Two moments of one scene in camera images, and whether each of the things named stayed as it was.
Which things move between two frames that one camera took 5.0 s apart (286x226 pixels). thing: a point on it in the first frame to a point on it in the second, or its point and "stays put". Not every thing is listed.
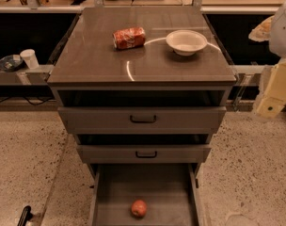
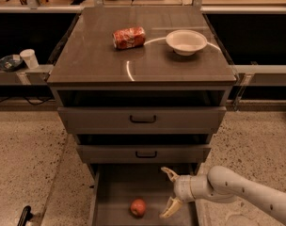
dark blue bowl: [9, 62] stays put
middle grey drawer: [143, 149] stays put
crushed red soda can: [131, 38] stays put
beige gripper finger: [277, 88] to [174, 204]
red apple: [138, 209] stays put
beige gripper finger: [262, 33] to [173, 177]
